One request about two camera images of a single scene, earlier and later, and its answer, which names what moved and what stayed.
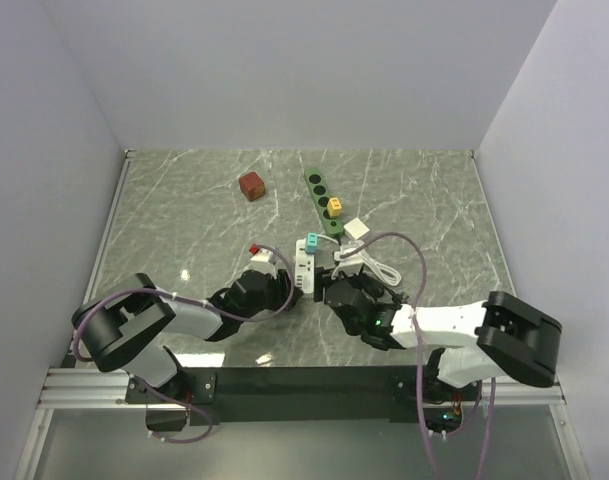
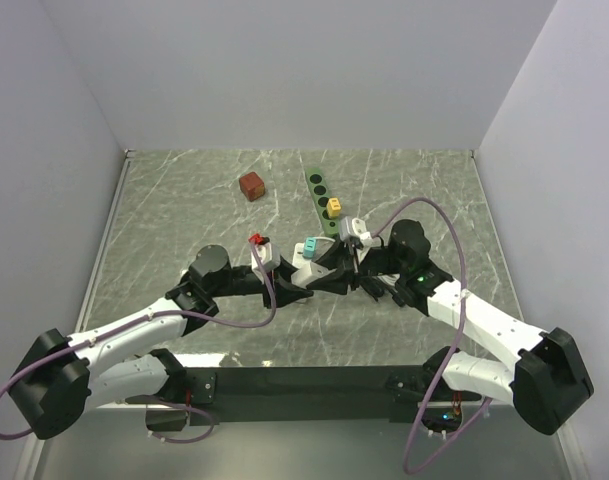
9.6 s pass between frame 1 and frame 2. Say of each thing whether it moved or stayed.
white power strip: stayed
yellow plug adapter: stayed
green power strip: stayed
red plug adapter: stayed
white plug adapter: moved
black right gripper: moved
